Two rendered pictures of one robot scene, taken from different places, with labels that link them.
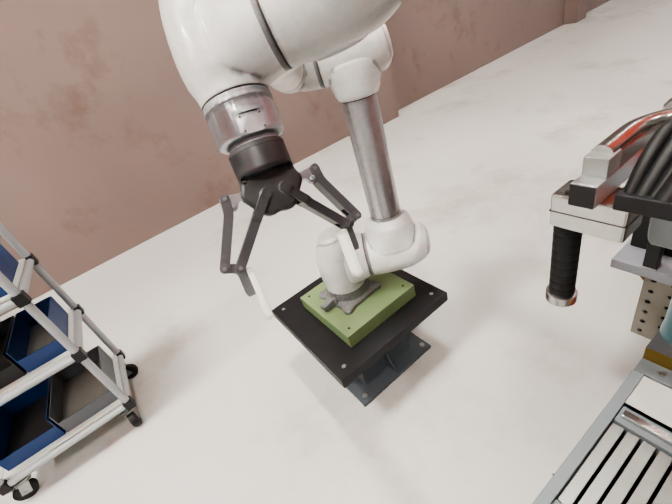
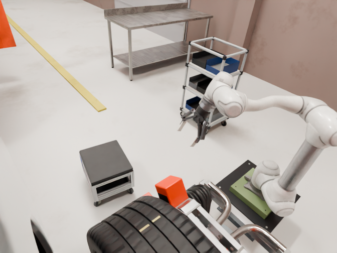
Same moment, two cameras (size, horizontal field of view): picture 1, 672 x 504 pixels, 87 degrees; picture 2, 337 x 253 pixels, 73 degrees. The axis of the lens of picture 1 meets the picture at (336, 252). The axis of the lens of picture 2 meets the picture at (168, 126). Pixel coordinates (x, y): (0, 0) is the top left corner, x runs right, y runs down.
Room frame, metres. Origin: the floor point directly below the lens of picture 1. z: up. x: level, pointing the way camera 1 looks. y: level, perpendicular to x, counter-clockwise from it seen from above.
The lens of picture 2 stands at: (-0.01, -0.86, 1.77)
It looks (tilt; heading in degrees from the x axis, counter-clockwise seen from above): 38 degrees down; 72
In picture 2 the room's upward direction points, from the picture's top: 5 degrees clockwise
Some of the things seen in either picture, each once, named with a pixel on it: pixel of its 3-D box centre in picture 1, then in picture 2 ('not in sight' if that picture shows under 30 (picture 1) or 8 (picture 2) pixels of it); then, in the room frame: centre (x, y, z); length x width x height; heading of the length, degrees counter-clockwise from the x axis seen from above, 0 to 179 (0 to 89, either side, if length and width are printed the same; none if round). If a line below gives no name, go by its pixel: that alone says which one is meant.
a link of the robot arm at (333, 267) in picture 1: (340, 256); (266, 174); (1.05, -0.01, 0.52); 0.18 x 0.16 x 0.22; 80
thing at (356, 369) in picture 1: (361, 327); (250, 202); (1.05, 0.00, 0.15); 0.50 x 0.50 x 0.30; 26
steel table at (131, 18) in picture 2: not in sight; (161, 38); (1.00, 3.23, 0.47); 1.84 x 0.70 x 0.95; 26
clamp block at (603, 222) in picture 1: (594, 208); not in sight; (0.36, -0.34, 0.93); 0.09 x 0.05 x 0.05; 26
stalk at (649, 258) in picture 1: (659, 234); not in sight; (0.63, -0.79, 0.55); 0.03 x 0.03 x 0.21; 26
